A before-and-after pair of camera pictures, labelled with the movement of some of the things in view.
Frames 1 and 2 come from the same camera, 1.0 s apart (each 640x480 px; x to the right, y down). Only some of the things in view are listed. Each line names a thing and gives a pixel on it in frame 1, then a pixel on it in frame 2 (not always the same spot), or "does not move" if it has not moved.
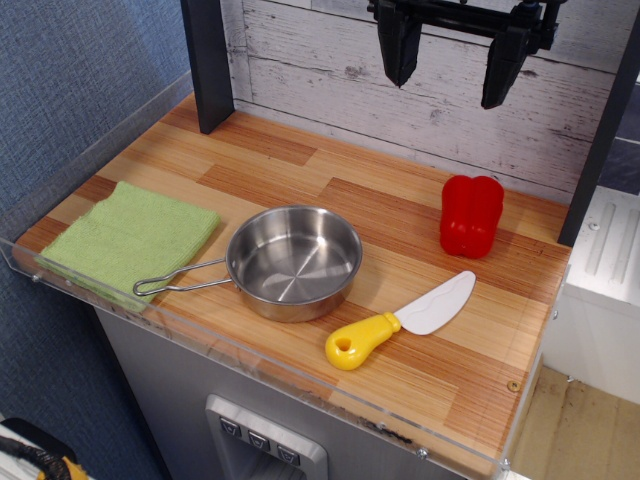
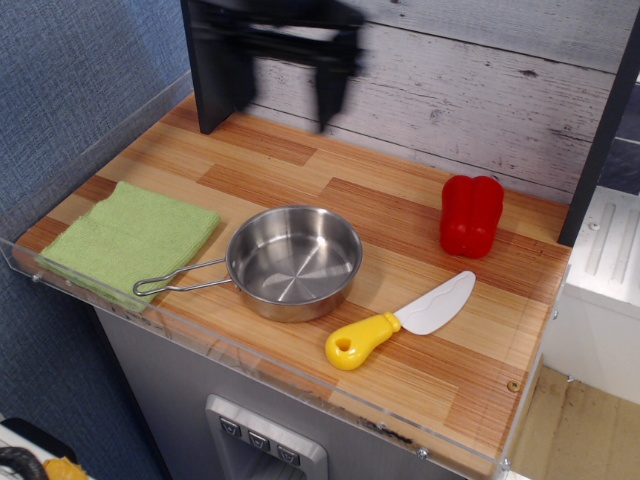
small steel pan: x=295 y=264 does not move
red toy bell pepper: x=470 y=213 does not move
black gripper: x=516 y=22 → x=335 y=48
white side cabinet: x=594 y=334 does not move
